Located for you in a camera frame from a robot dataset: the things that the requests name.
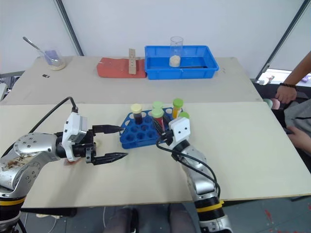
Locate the small black clip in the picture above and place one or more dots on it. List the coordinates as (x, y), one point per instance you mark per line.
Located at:
(46, 76)

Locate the red cloth mat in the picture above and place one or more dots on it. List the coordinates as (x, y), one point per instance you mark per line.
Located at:
(114, 69)

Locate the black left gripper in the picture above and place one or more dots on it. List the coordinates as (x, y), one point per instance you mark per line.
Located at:
(88, 151)

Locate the person's hand with bracelet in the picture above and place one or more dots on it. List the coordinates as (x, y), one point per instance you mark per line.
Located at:
(286, 94)

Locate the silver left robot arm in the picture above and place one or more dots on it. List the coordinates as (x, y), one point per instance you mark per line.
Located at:
(26, 155)

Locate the glass beaker with powder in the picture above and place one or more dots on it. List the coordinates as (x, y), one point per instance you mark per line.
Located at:
(54, 60)

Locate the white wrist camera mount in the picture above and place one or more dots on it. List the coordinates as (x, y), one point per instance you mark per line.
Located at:
(70, 131)
(180, 128)

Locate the clear cylinder with beige powder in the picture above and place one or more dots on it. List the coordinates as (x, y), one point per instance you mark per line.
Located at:
(175, 60)

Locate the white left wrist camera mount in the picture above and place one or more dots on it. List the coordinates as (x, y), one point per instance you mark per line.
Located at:
(70, 131)

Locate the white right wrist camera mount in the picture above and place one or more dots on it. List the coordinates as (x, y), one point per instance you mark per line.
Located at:
(180, 128)

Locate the blue plastic bin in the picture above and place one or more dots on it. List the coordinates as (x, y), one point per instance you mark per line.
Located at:
(179, 70)

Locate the grey diagonal frame pole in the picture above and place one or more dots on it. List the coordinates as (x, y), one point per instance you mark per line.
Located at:
(70, 29)
(281, 38)

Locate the orange tube with green cap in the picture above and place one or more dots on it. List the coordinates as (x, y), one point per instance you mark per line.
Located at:
(177, 105)

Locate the test tube with green cap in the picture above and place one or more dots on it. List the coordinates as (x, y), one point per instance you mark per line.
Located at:
(157, 104)
(184, 114)

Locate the pink round object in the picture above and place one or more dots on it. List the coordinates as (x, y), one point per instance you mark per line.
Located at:
(273, 104)

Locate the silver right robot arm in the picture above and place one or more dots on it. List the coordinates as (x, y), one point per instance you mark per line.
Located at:
(198, 167)

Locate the dark tube with yellow cap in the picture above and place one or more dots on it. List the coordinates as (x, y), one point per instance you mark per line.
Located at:
(136, 111)

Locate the red tube with green cap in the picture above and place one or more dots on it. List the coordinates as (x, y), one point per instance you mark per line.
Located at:
(157, 114)

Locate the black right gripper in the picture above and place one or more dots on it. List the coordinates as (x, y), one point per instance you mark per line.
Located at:
(167, 138)

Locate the person's bare forearm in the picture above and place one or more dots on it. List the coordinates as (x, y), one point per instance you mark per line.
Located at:
(300, 70)

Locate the person's bare hand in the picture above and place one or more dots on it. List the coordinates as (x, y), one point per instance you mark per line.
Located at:
(300, 138)

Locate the blue test tube rack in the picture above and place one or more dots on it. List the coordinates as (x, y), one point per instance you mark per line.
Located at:
(136, 136)

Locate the person's grey clothing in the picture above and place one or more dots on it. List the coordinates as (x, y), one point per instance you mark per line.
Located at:
(298, 114)

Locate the wooden test tube rack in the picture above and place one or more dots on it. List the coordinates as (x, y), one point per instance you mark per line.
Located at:
(132, 63)

